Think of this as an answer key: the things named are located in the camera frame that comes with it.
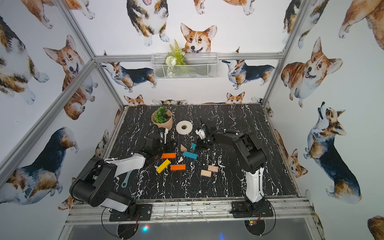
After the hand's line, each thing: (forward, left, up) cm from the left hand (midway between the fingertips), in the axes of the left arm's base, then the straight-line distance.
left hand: (177, 140), depth 91 cm
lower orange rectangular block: (-14, -3, -8) cm, 16 cm away
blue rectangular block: (-6, -7, -7) cm, 12 cm away
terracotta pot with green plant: (+13, +10, +6) cm, 18 cm away
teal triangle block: (-1, -10, -6) cm, 11 cm away
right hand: (-2, -10, -5) cm, 12 cm away
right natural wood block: (-15, -21, -8) cm, 27 cm away
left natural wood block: (-18, -17, -7) cm, 26 cm away
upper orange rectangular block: (-8, +5, -5) cm, 10 cm away
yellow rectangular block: (-13, +8, -7) cm, 17 cm away
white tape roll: (+15, -2, -8) cm, 17 cm away
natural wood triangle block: (-2, -2, -6) cm, 7 cm away
